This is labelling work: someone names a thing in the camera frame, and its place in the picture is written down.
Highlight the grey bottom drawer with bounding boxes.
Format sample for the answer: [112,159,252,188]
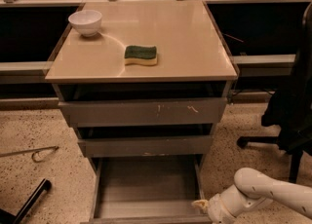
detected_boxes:
[82,155,210,224]

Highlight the grey top drawer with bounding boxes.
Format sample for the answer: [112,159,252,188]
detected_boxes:
[58,97,226,128]

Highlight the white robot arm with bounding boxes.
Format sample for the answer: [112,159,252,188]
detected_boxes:
[192,168,312,224]

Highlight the white ceramic bowl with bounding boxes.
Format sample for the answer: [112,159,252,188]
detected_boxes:
[68,10,102,37]

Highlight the grey drawer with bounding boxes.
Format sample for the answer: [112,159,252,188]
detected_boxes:
[77,135,213,158]
[58,97,226,128]
[82,155,210,224]

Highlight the grey middle drawer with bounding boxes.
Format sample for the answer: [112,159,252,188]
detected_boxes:
[77,135,213,158]

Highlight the green and yellow sponge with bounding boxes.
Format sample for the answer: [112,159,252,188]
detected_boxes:
[124,46,157,66]

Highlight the metal rod on floor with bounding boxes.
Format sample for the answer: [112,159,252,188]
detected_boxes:
[0,146,59,158]

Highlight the black office chair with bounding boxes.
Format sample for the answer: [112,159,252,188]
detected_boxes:
[237,4,312,183]

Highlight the grey drawer cabinet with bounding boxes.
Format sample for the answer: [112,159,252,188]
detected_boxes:
[44,0,239,180]

